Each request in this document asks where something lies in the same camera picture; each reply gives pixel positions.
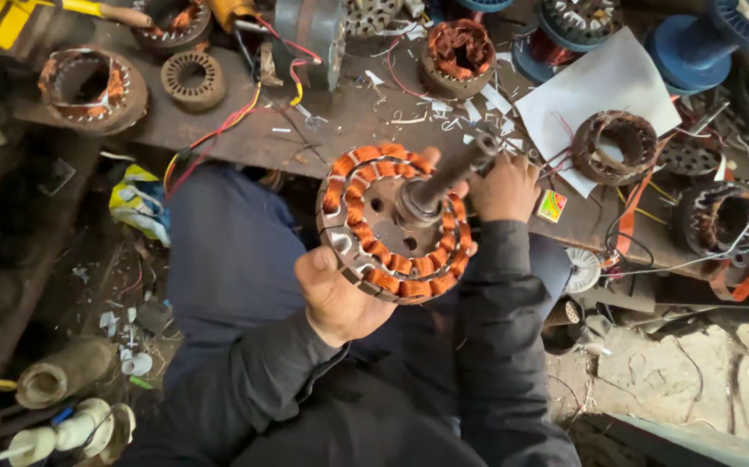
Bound person's right hand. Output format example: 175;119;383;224
456;153;542;224

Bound person's left hand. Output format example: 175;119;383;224
294;246;397;349

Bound copper wound stator with shaft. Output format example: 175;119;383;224
315;133;502;306

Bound small colourful matchbox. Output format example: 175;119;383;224
535;189;568;224

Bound white ribbed plastic disc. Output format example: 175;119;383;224
564;247;602;294

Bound person's blue trousers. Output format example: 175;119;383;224
164;162;574;364

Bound dark stator with loose leads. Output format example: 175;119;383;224
571;109;660;188

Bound white paper sheet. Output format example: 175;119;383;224
514;26;683;199

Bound tall stator with copper coils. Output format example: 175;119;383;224
420;17;498;100

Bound wooden workbench plank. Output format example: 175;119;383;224
14;26;749;302

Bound flat dark slotted rotor plate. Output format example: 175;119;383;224
658;138;725;177

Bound perforated metal cover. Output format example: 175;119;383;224
346;0;405;37

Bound crumpled yellow plastic bag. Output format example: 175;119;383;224
108;163;172;247

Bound grey metal motor housing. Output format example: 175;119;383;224
273;0;349;92

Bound big blue plastic spool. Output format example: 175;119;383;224
644;0;749;97

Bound small bare slotted stator core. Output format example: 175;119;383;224
159;50;227;111

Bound brown cardboard tube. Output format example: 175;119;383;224
15;336;118;410

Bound white plastic spools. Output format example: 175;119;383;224
0;397;137;467

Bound rusty stator with burnt windings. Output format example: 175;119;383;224
131;0;214;53

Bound blue spool with copper wire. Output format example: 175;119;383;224
512;0;625;85

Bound red and yellow wire bundle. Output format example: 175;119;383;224
163;16;323;195

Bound dark stator with orange strap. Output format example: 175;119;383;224
673;181;749;260

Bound large rusty stator ring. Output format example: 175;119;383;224
37;44;150;136

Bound wooden tool handle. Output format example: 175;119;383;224
98;3;154;29

